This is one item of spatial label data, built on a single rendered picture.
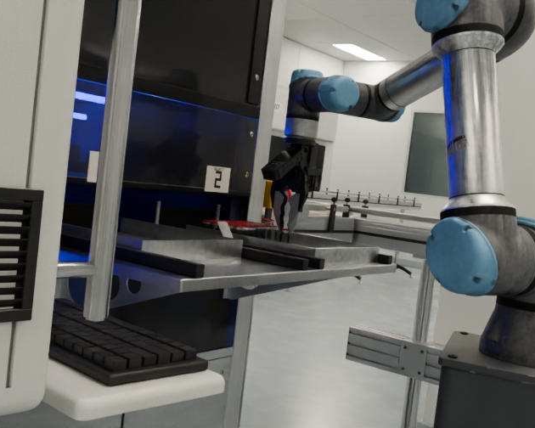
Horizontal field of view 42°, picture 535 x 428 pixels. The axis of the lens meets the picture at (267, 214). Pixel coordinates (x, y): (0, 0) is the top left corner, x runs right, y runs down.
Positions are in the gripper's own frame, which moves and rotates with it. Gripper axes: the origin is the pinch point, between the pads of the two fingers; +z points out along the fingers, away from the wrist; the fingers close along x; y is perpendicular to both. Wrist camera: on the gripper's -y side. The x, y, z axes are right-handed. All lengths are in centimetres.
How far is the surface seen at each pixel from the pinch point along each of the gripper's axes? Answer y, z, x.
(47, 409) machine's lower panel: -46, 38, 18
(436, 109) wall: 797, -134, 324
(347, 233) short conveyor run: 80, 5, 30
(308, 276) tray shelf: -21.8, 6.5, -22.0
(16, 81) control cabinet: -95, -16, -38
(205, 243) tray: -35.2, 2.4, -8.1
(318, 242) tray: 9.1, 3.1, -3.6
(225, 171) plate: -1.4, -10.7, 18.0
